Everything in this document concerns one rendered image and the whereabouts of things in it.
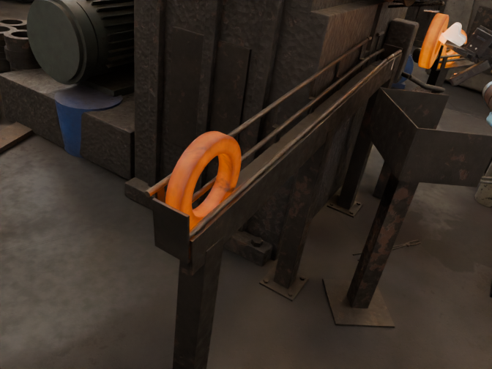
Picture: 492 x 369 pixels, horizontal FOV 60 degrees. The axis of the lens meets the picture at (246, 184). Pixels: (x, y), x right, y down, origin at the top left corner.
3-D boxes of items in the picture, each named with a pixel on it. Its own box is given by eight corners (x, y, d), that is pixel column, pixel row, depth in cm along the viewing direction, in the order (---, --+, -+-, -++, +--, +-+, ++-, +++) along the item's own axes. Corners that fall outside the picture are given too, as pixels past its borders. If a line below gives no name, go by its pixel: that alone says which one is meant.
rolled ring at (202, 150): (244, 118, 76) (228, 113, 77) (176, 172, 64) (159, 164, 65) (240, 196, 88) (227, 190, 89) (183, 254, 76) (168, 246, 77)
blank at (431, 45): (429, 20, 119) (441, 22, 117) (441, 7, 129) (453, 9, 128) (413, 72, 128) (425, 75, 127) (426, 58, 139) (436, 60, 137)
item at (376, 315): (337, 339, 133) (417, 128, 95) (320, 278, 155) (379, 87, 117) (400, 342, 135) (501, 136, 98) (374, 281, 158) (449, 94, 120)
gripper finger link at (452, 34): (443, 15, 124) (472, 31, 122) (431, 34, 128) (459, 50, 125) (441, 16, 122) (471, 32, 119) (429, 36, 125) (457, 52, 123)
